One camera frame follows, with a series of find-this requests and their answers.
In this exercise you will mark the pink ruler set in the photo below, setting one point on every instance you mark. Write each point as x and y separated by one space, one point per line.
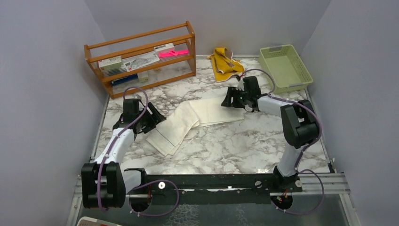
174 53

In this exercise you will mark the wooden shelf rack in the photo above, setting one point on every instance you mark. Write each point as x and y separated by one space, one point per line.
166 70

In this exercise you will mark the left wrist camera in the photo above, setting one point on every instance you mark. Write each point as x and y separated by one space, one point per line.
139 97

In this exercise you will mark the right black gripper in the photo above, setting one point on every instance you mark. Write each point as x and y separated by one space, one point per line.
232 92

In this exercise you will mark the blue box on shelf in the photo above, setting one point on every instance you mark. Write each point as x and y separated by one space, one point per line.
123 80

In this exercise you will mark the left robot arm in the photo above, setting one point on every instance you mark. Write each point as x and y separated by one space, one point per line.
103 183

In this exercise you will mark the white pack behind pink ruler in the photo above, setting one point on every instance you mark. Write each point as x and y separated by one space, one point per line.
164 48

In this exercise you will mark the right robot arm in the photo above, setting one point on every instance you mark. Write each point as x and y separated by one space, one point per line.
301 127

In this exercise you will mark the white towel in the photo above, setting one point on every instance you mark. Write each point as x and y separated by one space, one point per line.
169 134

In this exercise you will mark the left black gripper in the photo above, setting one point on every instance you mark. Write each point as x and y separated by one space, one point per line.
155 117

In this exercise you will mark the clear protractor ruler pack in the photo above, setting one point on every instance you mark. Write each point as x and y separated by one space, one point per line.
139 61

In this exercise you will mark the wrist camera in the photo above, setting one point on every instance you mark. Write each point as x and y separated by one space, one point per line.
139 97
240 85

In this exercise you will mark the green plastic basket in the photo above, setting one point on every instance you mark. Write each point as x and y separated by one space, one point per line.
285 66

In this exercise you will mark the small white green box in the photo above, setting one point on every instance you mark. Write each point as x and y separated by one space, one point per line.
143 76

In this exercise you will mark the yellow towel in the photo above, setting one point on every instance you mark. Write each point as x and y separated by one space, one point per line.
224 65

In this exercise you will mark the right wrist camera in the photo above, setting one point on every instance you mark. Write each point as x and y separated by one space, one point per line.
240 85

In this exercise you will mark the white box with red label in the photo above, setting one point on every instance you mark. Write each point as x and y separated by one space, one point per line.
110 65

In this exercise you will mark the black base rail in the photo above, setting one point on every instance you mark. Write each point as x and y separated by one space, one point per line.
210 189

